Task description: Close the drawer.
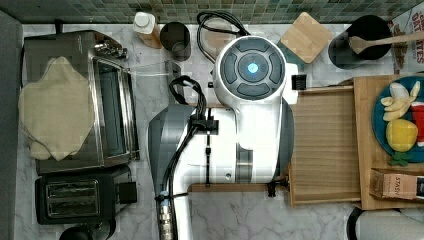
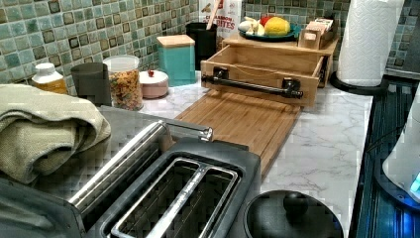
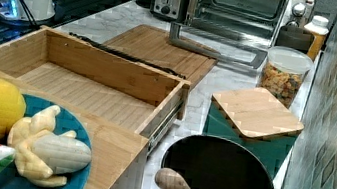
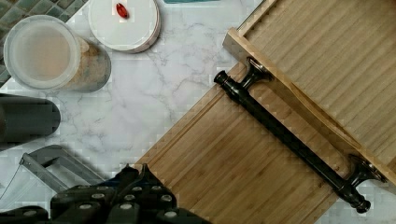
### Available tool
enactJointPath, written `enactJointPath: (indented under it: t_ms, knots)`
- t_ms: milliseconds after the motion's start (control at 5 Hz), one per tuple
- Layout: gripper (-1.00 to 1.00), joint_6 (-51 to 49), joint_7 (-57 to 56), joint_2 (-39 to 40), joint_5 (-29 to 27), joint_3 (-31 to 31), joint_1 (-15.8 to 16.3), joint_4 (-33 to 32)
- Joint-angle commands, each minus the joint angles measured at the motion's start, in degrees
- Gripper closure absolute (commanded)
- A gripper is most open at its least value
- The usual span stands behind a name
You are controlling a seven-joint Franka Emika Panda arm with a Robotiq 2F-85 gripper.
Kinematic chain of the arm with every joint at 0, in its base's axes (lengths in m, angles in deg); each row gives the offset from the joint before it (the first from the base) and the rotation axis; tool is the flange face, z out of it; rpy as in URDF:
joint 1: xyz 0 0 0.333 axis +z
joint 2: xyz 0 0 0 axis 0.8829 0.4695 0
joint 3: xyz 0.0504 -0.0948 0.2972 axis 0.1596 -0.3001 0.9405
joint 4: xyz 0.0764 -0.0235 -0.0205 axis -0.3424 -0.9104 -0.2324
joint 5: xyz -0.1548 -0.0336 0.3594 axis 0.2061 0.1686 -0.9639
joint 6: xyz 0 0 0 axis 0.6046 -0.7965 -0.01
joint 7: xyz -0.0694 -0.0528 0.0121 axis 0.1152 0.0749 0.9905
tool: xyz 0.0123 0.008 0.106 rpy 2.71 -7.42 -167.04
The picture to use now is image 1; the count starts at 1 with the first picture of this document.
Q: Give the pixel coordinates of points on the white capped bottle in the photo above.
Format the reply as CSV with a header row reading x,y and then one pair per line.
x,y
145,25

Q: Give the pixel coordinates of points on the square wooden lid block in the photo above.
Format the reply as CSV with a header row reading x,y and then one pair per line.
x,y
306,38

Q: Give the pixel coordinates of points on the red toy item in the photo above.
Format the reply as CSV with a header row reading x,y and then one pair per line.
x,y
418,118

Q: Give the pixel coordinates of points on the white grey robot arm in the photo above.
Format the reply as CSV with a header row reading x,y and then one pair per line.
x,y
249,138

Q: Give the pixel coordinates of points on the yellow toy lemon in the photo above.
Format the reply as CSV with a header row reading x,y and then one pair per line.
x,y
401,134

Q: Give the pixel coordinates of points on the toy banana pieces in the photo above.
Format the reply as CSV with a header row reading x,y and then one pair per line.
x,y
399,101

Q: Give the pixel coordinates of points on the black utensil holder pot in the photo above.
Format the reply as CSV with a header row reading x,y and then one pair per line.
x,y
368,27

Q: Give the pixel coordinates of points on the wooden spoon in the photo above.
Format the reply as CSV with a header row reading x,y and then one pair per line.
x,y
383,40

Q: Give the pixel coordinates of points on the green toy leaf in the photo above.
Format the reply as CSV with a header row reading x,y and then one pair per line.
x,y
400,159

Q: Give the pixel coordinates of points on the stainless steel toaster oven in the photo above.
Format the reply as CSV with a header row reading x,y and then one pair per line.
x,y
113,139

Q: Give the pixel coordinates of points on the black two-slot toaster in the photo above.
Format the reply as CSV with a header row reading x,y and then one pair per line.
x,y
84,197

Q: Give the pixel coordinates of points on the black round object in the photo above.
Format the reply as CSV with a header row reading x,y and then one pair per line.
x,y
90,231

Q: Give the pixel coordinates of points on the brown cardboard box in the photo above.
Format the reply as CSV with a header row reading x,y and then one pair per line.
x,y
387,184

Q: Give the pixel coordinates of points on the beige cloth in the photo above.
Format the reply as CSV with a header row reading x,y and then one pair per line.
x,y
57,112

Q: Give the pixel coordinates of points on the dark grey cup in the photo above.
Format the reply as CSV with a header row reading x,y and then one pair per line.
x,y
175,38

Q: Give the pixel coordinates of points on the blue plate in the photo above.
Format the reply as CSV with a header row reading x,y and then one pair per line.
x,y
379,125

